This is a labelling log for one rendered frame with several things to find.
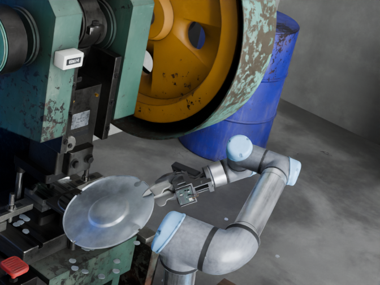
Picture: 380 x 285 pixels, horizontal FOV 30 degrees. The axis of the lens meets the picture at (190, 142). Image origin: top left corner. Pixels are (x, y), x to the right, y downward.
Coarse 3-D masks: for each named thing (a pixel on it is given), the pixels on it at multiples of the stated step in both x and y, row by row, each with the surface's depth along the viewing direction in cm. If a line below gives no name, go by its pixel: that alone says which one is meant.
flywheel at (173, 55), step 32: (160, 0) 228; (192, 0) 224; (224, 0) 212; (160, 32) 231; (224, 32) 215; (160, 64) 239; (192, 64) 230; (224, 64) 218; (160, 96) 242; (192, 96) 229
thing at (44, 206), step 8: (40, 184) 232; (48, 184) 234; (56, 184) 234; (64, 184) 235; (72, 184) 236; (24, 192) 229; (40, 192) 228; (48, 192) 229; (56, 192) 230; (32, 200) 227; (40, 200) 225; (40, 208) 226; (48, 208) 228
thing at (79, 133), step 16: (80, 80) 214; (96, 80) 218; (80, 96) 211; (96, 96) 215; (80, 112) 214; (96, 112) 220; (80, 128) 217; (32, 144) 220; (80, 144) 220; (32, 160) 222; (48, 160) 218; (64, 160) 217; (80, 160) 219
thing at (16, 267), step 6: (6, 258) 198; (12, 258) 199; (18, 258) 199; (0, 264) 197; (6, 264) 196; (12, 264) 196; (18, 264) 197; (24, 264) 198; (6, 270) 195; (12, 270) 194; (18, 270) 195; (24, 270) 196; (12, 276) 194
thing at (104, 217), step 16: (112, 176) 226; (128, 176) 224; (80, 192) 225; (96, 192) 223; (112, 192) 221; (128, 192) 219; (80, 208) 220; (96, 208) 217; (112, 208) 215; (128, 208) 214; (144, 208) 213; (64, 224) 216; (80, 224) 214; (96, 224) 212; (112, 224) 211; (128, 224) 209; (144, 224) 208; (80, 240) 210; (96, 240) 208; (112, 240) 206
